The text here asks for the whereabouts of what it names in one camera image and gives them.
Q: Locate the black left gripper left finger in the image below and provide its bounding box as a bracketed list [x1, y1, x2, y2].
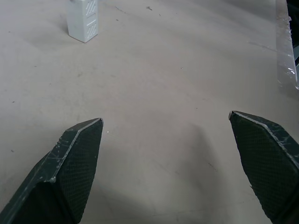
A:
[0, 118, 104, 224]

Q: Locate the clear tape strip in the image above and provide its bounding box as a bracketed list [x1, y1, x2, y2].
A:
[275, 0, 299, 91]

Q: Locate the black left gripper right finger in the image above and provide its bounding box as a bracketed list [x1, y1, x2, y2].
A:
[228, 111, 299, 224]

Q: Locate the white ribbed block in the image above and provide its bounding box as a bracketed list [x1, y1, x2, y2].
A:
[67, 0, 99, 43]

